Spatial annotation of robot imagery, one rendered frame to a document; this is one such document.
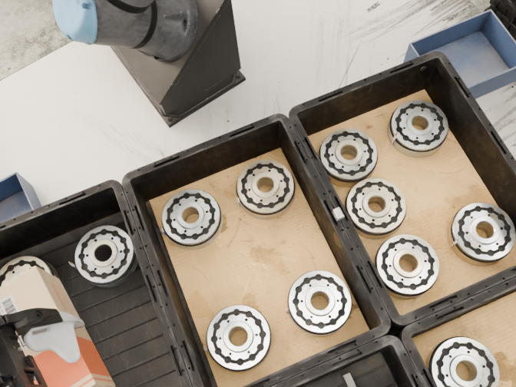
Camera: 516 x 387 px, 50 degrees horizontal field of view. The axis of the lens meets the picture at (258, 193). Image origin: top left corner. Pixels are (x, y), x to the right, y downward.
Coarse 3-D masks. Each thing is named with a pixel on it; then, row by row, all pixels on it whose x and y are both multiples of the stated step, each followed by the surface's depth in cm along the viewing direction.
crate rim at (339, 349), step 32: (256, 128) 93; (288, 128) 92; (160, 160) 92; (128, 192) 90; (320, 192) 88; (352, 256) 84; (160, 288) 84; (384, 320) 80; (192, 352) 81; (320, 352) 79; (192, 384) 78; (256, 384) 79
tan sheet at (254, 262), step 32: (256, 160) 102; (224, 192) 100; (160, 224) 98; (224, 224) 97; (256, 224) 97; (288, 224) 97; (192, 256) 96; (224, 256) 95; (256, 256) 95; (288, 256) 95; (320, 256) 94; (192, 288) 94; (224, 288) 93; (256, 288) 93; (288, 288) 93; (288, 320) 91; (352, 320) 90; (288, 352) 89; (224, 384) 88
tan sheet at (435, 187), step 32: (416, 96) 105; (352, 128) 103; (384, 128) 103; (416, 128) 102; (448, 128) 102; (384, 160) 100; (416, 160) 100; (448, 160) 100; (416, 192) 98; (448, 192) 97; (480, 192) 97; (416, 224) 96; (448, 256) 93; (512, 256) 93; (448, 288) 91
